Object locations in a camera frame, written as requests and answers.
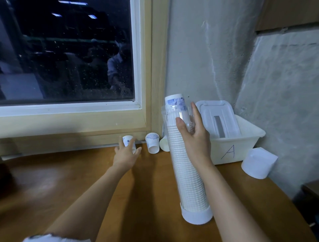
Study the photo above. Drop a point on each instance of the person's right forearm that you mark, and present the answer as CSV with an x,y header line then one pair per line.
x,y
234,207

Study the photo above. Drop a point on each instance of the white plastic lid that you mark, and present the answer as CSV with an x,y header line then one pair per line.
x,y
217,118

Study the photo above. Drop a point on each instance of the dark wooden side counter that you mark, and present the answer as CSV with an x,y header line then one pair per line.
x,y
311,188

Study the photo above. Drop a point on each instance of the person's right hand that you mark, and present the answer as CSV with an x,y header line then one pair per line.
x,y
195,144

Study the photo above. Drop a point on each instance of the translucent plastic box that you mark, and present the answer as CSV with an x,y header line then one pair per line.
x,y
237,149

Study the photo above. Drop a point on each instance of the brown wooden wall cabinet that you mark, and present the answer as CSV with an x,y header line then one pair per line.
x,y
286,14

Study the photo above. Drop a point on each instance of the person's grey shirt sleeve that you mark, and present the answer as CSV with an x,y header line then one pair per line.
x,y
50,238

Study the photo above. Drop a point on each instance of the person's left hand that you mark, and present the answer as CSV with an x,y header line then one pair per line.
x,y
125,158

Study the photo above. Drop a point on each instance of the white framed window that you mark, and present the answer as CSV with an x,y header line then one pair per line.
x,y
70,55

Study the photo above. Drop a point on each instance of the clear tube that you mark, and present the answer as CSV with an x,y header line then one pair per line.
x,y
197,214

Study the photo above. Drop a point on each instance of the person's left forearm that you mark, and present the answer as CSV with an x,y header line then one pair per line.
x,y
87,207

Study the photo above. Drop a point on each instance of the nested stack of paper cups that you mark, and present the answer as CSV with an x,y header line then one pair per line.
x,y
189,184

